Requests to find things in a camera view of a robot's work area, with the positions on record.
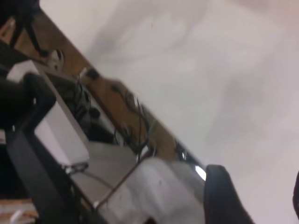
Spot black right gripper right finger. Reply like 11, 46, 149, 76
292, 170, 299, 212

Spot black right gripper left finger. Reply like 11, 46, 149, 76
203, 164, 255, 224

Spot grey white cloth bag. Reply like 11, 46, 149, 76
98, 157, 207, 224

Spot white rectangular box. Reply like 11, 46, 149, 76
6, 59, 90, 165

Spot white round caster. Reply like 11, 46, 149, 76
48, 49, 65, 70

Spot black chair star base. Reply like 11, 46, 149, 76
0, 0, 50, 57

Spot tangled black cables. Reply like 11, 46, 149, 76
111, 84, 151, 163

